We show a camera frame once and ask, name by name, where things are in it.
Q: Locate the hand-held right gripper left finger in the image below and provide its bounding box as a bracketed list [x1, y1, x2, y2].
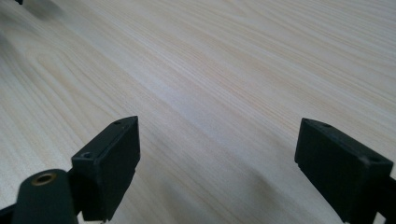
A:
[68, 116, 141, 223]

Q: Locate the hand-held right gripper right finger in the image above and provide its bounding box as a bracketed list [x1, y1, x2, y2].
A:
[294, 118, 394, 224]

